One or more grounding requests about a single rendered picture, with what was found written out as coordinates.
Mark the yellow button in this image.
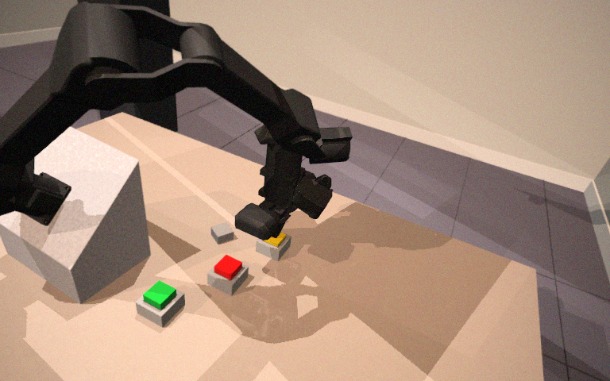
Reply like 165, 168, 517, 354
256, 232, 291, 261

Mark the green button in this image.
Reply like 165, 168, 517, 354
136, 281, 185, 328

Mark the red button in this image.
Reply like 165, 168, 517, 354
207, 255, 249, 296

